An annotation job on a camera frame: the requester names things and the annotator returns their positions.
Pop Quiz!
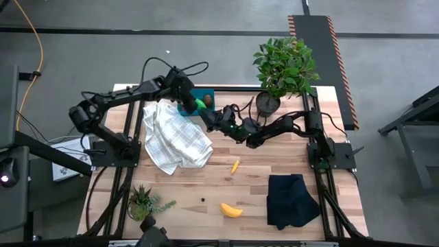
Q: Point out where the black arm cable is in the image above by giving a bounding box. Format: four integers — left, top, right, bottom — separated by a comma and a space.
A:
231, 96, 348, 139
139, 56, 210, 84

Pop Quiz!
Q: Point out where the yellow floor cable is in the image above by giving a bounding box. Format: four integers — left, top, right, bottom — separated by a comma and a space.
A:
12, 0, 45, 131

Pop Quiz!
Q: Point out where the dark grey metal table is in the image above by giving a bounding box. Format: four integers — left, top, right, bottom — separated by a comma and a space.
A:
377, 84, 439, 200

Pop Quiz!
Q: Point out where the small potted succulent plant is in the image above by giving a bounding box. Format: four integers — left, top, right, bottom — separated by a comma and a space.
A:
127, 184, 178, 222

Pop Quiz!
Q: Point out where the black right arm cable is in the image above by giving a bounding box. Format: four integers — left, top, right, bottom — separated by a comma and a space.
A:
231, 96, 348, 139

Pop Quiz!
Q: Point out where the black slanted support beam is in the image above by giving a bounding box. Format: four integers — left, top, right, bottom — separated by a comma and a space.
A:
13, 131, 93, 176

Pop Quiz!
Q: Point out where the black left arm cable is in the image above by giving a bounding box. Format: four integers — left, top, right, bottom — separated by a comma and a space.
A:
139, 56, 210, 84

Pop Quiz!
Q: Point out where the black aluminium table frame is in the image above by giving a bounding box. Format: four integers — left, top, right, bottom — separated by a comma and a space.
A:
82, 84, 370, 241

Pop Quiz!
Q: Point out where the large leafy potted plant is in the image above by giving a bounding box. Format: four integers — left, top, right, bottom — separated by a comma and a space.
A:
252, 36, 320, 119

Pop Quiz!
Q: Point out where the dark navy folded cloth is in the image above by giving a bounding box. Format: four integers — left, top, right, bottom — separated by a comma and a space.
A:
266, 173, 322, 231

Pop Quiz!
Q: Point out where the grey side desk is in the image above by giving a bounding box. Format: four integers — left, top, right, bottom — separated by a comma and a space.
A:
0, 64, 32, 234

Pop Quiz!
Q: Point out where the white printed box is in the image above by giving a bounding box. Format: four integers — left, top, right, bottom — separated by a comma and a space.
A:
50, 135, 93, 182

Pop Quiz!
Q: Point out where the white plaid dish towel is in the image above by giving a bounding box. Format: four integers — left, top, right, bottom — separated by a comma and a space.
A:
142, 99, 214, 176

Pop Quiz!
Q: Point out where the black clamp lever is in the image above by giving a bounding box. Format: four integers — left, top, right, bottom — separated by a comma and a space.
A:
344, 146, 365, 159

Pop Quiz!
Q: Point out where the black cable clamp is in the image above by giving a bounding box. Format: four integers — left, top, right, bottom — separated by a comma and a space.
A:
19, 70, 42, 82

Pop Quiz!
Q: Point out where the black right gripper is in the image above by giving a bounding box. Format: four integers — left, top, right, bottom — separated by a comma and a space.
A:
198, 105, 247, 141

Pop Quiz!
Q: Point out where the yellow toy banana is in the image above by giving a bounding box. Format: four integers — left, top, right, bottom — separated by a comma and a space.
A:
219, 202, 244, 219

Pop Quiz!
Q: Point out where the black striped-edge floor mat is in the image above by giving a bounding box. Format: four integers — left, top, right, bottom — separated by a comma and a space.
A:
287, 14, 360, 131

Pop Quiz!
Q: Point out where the thick black hose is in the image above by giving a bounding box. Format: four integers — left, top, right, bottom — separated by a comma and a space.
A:
84, 166, 108, 231

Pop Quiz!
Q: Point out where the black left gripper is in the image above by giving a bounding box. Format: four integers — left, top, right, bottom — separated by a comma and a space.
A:
166, 67, 201, 116

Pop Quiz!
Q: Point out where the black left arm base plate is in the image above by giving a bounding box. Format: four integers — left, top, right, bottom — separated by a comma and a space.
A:
89, 140, 142, 168

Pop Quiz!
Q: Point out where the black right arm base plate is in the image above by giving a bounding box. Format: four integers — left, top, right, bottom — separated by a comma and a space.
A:
307, 141, 357, 172

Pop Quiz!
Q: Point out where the silver aluminium bracket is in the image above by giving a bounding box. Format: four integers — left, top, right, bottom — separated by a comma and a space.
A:
108, 239, 148, 247
300, 241, 340, 247

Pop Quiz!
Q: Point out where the teal plastic tupperware container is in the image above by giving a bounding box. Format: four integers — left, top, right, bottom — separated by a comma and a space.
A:
176, 89, 216, 117

